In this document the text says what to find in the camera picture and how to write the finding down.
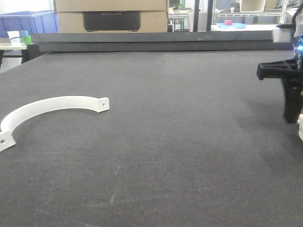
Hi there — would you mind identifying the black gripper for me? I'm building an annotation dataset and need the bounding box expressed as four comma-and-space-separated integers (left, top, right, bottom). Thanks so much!
256, 59, 303, 124

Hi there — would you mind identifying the white PVC pipe fitting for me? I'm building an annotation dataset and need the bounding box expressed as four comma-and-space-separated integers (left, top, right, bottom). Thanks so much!
297, 113, 303, 141

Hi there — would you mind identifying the white curved pipe clamp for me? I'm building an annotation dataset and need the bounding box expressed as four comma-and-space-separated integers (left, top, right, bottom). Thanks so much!
0, 96, 109, 151

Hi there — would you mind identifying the light blue tray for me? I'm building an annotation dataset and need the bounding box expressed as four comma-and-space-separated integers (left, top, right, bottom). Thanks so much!
217, 23, 246, 29

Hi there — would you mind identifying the pink cube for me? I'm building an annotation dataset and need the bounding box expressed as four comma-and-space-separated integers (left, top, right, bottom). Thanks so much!
224, 20, 233, 26

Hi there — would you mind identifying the large cardboard box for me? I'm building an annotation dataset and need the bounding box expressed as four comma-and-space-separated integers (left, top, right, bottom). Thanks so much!
54, 0, 169, 33

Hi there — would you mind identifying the blue plastic crate background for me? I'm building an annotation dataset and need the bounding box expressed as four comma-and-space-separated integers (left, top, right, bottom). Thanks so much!
0, 10, 59, 38

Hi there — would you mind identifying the green plastic cup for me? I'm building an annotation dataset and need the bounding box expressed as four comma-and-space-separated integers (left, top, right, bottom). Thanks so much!
22, 35, 32, 45

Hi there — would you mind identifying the light blue cup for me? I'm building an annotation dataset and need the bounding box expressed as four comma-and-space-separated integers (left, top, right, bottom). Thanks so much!
20, 30, 29, 38

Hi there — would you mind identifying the white paper cup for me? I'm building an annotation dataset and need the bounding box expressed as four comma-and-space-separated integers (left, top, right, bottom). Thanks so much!
7, 31, 21, 45

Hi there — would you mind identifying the aluminium frame shelf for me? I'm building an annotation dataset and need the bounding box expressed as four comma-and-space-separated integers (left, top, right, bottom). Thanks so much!
213, 0, 288, 25

